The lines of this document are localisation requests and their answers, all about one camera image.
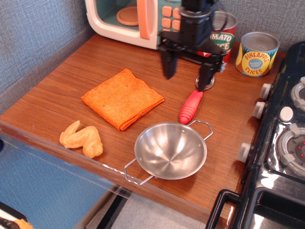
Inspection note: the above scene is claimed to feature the white stove knob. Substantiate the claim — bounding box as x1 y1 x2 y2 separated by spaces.
237 143 251 163
253 102 265 119
260 83 272 100

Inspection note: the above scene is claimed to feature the black toy stove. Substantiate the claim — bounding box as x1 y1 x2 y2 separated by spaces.
206 42 305 229

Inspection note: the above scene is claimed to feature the toy microwave teal and white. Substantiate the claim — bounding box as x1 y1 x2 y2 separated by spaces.
85 0 182 50

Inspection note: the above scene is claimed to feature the stainless steel two-handled pot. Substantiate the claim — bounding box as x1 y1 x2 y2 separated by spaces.
124 120 214 186

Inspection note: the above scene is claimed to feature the red handled metal spoon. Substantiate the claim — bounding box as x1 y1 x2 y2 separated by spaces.
179 76 215 124

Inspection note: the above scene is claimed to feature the pineapple slices can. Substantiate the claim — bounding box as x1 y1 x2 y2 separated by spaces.
235 31 280 77

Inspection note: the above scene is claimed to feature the tomato sauce can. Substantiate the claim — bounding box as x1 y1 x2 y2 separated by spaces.
209 10 237 67

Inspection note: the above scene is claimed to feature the white stove knob upper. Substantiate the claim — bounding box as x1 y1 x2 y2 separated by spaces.
260 83 272 100

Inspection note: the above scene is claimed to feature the white stove knob lower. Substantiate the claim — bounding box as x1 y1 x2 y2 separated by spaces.
237 143 251 163

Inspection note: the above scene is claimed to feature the clear acrylic table edge guard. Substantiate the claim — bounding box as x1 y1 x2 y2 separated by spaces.
0 123 131 198

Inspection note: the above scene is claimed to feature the white stove knob middle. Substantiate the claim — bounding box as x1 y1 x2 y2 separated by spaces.
253 102 265 119

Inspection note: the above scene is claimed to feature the orange fuzzy object corner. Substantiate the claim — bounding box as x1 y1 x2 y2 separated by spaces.
0 217 34 229

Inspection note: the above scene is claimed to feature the plastic toy chicken wing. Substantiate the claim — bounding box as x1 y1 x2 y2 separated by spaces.
60 120 103 158

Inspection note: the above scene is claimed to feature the orange folded cloth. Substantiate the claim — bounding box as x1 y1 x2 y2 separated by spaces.
81 69 164 131

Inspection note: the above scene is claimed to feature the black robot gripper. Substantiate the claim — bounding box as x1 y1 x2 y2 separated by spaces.
159 0 225 92

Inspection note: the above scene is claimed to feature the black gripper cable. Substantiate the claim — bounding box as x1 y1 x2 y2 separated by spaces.
211 0 229 31

